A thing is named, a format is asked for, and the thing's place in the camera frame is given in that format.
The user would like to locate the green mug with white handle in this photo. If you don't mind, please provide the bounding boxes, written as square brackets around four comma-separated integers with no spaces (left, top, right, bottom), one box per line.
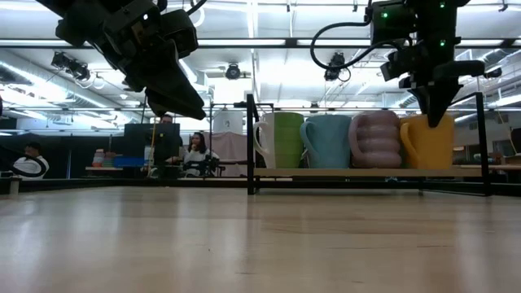
[252,112,306,170]

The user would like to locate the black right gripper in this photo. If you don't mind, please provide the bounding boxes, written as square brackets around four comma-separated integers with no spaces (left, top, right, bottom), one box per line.
[401,59,488,128]

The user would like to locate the blue faceted mug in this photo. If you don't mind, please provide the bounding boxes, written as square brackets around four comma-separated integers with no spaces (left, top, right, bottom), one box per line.
[299,114,353,170]

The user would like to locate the wooden shelf with black frame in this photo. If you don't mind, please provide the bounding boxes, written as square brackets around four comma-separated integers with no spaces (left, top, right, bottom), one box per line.
[245,91,491,197]

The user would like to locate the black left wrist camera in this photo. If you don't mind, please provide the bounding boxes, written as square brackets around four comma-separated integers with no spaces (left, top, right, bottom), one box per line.
[160,8,199,59]

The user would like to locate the black overhead crossbar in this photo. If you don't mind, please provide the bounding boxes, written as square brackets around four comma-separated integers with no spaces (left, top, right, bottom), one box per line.
[0,37,521,50]

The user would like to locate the lilac ribbed mug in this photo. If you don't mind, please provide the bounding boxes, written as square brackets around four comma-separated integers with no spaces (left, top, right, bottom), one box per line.
[348,110,405,169]

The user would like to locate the round black ceiling camera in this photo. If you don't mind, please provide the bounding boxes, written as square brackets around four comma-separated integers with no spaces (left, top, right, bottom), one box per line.
[225,63,242,81]

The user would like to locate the black monitor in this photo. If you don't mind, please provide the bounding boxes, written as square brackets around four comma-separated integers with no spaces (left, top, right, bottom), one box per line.
[123,122,182,166]

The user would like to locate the blue box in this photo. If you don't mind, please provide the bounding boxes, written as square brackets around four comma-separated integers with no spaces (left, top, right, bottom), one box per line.
[112,155,147,168]

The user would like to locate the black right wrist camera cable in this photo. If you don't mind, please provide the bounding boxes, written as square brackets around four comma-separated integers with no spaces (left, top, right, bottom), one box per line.
[309,20,408,71]

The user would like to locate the colourful stacked containers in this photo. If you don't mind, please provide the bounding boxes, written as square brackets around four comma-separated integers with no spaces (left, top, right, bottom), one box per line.
[90,147,117,168]

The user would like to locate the pink partition cloth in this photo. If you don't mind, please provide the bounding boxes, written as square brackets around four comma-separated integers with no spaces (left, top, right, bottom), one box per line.
[202,130,249,178]

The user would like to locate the black metal table frame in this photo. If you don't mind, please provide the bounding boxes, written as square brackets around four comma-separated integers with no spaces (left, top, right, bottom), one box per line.
[0,175,521,197]

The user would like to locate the black ceiling camera with cable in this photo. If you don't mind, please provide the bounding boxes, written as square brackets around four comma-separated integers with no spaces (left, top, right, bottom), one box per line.
[324,51,352,82]

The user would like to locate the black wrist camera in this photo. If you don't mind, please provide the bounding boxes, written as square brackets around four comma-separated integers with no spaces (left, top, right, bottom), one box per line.
[160,8,199,59]
[379,48,412,82]

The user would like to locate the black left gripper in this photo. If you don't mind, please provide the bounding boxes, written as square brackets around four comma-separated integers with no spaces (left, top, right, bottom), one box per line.
[95,2,207,121]

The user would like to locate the orange faceted mug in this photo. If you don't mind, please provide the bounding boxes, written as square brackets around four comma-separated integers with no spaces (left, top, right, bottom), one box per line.
[399,112,456,171]

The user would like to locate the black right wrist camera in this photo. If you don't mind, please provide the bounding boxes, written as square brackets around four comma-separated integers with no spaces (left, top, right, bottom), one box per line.
[379,48,412,82]

